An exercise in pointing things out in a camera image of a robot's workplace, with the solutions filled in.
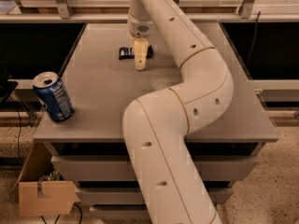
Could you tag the blue pepsi can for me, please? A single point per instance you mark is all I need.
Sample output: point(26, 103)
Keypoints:
point(52, 93)

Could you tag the grey drawer cabinet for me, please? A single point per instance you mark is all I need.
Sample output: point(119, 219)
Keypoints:
point(101, 89)

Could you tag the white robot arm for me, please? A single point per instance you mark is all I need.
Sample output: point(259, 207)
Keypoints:
point(155, 125)

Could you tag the dark blue snack bar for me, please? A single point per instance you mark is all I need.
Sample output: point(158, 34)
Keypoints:
point(128, 53)

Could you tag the cardboard box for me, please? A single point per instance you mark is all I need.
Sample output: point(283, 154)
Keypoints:
point(39, 197)

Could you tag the metal frame railing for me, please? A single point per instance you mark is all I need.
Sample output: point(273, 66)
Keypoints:
point(197, 10)

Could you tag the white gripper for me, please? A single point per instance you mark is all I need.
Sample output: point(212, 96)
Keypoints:
point(140, 27)

